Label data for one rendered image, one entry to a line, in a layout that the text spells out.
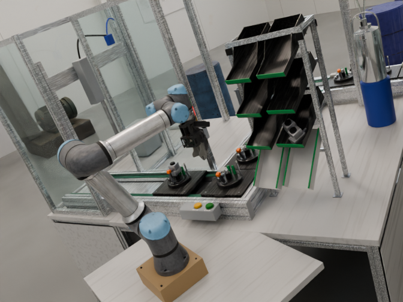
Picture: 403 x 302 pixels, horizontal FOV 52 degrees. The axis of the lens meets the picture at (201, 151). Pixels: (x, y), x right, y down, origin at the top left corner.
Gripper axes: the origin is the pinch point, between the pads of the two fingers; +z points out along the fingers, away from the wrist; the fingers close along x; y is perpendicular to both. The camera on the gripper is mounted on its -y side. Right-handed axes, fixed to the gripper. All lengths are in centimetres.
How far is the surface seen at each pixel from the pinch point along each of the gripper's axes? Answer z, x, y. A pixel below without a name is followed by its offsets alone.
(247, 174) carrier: 26.2, 1.9, -26.7
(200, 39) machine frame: -30, -66, -127
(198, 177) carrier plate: 26.2, -28.2, -24.0
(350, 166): 37, 48, -49
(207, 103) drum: 86, -206, -308
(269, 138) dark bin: 1.7, 25.4, -16.8
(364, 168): 37, 55, -47
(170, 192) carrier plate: 26.3, -38.7, -9.6
